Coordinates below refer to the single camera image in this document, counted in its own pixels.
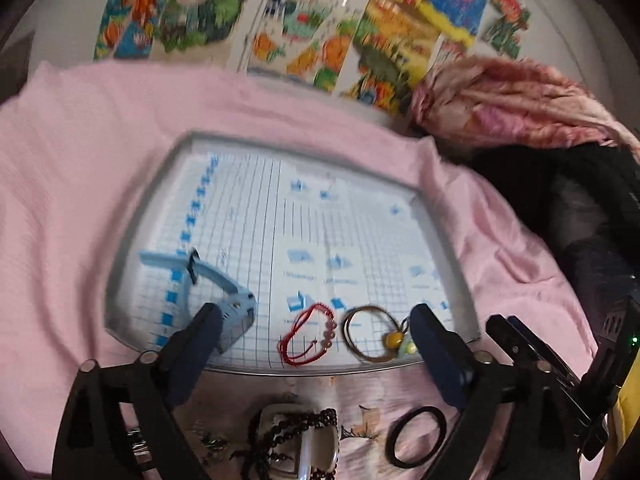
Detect fruit drink drawing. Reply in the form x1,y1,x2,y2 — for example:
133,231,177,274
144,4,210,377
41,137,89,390
246,0,369,94

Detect mermaid girl drawing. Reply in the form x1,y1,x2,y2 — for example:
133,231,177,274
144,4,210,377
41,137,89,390
93,0,166,61

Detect landscape sunflower drawing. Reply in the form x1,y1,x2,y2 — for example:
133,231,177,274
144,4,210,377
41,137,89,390
336,0,440,117

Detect black clothing pile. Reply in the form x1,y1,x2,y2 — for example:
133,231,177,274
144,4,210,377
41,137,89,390
470,142,640,321

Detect blond boy drawing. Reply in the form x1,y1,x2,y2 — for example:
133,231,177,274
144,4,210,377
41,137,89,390
154,0,246,54

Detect black hair tie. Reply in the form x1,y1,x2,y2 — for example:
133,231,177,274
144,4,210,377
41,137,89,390
384,405,449,469

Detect beige hair claw clip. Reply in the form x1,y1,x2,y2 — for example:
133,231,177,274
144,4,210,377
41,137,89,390
243,403,340,479

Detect light blue kids smartwatch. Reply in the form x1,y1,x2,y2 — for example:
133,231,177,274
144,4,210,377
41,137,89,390
140,249,257,356

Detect red string bracelet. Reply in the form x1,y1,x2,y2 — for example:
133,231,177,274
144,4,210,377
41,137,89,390
278,301,338,368

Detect grey tray with grid paper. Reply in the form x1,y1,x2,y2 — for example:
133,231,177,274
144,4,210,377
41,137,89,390
104,132,480,376

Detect pink floral folded quilt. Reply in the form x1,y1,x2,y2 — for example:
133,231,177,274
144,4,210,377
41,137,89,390
411,55,639,158

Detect dark hair stick with flowers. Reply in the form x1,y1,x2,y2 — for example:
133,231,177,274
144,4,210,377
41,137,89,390
127,419,231,468

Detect red hair girl drawing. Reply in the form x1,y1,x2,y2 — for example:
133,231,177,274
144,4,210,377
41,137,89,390
482,0,530,60

